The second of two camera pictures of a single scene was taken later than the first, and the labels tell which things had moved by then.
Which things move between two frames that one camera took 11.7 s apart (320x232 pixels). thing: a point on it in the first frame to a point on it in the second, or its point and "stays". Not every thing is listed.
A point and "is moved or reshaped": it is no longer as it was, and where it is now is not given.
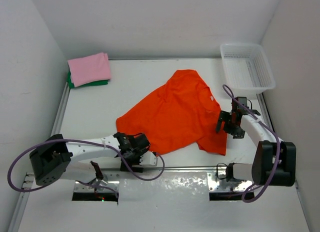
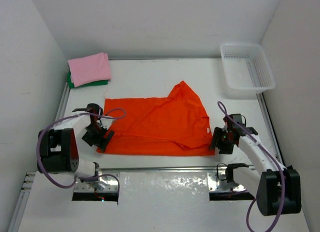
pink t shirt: x=89 y=69 stays
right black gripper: x=224 y=116 to x=215 y=137
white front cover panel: x=162 y=201 stays
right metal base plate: x=216 y=184 stays
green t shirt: x=71 y=86 stays
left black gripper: x=137 y=161 to x=99 y=142
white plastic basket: x=247 y=68 stays
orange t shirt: x=183 y=111 is moved or reshaped
